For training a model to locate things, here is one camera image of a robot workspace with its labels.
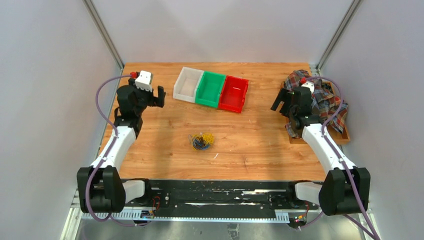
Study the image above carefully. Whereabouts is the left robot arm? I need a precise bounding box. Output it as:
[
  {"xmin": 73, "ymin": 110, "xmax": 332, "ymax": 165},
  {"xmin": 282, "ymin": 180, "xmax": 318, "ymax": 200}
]
[{"xmin": 76, "ymin": 84, "xmax": 166, "ymax": 214}]

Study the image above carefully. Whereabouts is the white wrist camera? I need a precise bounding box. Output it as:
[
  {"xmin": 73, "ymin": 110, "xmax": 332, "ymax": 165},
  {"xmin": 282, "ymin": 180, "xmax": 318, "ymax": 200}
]
[
  {"xmin": 135, "ymin": 70, "xmax": 153, "ymax": 93},
  {"xmin": 299, "ymin": 77, "xmax": 315, "ymax": 95}
]

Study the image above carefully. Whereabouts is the plaid cloth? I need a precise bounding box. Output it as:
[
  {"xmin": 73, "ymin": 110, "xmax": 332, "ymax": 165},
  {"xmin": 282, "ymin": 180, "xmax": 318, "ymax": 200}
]
[{"xmin": 280, "ymin": 69, "xmax": 348, "ymax": 134}]

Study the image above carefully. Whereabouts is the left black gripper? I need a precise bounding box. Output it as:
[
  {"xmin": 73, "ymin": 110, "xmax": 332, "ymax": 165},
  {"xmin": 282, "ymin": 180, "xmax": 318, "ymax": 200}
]
[{"xmin": 129, "ymin": 79, "xmax": 166, "ymax": 116}]

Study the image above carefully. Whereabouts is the red plastic bin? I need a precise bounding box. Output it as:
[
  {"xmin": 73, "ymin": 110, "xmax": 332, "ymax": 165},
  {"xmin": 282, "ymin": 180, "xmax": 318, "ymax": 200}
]
[{"xmin": 218, "ymin": 75, "xmax": 249, "ymax": 114}]

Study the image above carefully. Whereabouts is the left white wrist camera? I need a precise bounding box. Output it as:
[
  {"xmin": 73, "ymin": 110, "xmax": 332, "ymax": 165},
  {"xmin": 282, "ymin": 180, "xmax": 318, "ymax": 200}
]
[{"xmin": 135, "ymin": 70, "xmax": 153, "ymax": 93}]

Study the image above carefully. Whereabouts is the white plastic bin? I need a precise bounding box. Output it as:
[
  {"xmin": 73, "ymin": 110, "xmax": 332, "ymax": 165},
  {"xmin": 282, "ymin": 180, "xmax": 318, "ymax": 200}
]
[{"xmin": 173, "ymin": 66, "xmax": 204, "ymax": 103}]

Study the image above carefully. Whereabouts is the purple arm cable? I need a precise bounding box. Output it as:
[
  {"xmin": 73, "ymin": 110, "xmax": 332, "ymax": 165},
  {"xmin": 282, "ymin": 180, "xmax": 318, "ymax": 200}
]
[
  {"xmin": 291, "ymin": 76, "xmax": 382, "ymax": 240},
  {"xmin": 84, "ymin": 74, "xmax": 153, "ymax": 228}
]

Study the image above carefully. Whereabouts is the aluminium frame rail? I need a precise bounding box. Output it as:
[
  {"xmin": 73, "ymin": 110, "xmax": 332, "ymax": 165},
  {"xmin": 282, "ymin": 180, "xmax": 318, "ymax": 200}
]
[{"xmin": 71, "ymin": 185, "xmax": 374, "ymax": 223}]

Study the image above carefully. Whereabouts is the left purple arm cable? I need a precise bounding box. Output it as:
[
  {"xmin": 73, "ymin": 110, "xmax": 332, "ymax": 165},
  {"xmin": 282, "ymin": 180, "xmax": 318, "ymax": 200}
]
[{"xmin": 84, "ymin": 74, "xmax": 153, "ymax": 228}]

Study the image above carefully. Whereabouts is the brown cable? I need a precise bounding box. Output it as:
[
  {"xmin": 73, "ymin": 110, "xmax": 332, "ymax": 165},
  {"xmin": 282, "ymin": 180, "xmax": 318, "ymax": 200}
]
[{"xmin": 188, "ymin": 133, "xmax": 203, "ymax": 149}]

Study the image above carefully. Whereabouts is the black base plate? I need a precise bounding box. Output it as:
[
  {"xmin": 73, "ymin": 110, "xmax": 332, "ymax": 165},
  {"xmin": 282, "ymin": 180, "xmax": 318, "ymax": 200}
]
[{"xmin": 120, "ymin": 179, "xmax": 320, "ymax": 220}]

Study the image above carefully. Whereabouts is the blue cable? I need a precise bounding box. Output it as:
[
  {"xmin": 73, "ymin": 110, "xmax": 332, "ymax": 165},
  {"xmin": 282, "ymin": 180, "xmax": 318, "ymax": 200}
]
[{"xmin": 189, "ymin": 135, "xmax": 211, "ymax": 152}]

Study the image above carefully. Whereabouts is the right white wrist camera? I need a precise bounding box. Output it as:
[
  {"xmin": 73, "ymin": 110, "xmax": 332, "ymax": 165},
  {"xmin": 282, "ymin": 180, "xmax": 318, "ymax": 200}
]
[{"xmin": 299, "ymin": 77, "xmax": 315, "ymax": 95}]

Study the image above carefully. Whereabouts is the yellow cable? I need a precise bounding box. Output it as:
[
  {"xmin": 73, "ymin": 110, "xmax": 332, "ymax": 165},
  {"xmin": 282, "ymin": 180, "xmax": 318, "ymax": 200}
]
[{"xmin": 190, "ymin": 132, "xmax": 216, "ymax": 151}]

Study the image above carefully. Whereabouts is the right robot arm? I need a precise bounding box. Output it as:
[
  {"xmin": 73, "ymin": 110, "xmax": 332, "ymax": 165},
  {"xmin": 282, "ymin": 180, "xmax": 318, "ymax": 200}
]
[{"xmin": 270, "ymin": 86, "xmax": 371, "ymax": 216}]

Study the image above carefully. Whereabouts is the wooden tray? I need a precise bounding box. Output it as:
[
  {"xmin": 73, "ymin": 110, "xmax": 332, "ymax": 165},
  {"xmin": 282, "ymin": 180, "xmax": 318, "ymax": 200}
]
[{"xmin": 284, "ymin": 79, "xmax": 350, "ymax": 145}]

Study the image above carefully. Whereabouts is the green plastic bin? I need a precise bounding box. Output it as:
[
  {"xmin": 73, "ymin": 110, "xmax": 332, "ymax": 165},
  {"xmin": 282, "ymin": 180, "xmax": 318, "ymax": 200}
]
[{"xmin": 195, "ymin": 71, "xmax": 226, "ymax": 108}]

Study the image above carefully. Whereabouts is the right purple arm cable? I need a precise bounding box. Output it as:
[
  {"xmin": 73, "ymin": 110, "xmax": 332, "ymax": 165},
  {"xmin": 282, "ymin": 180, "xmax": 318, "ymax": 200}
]
[{"xmin": 291, "ymin": 76, "xmax": 382, "ymax": 240}]

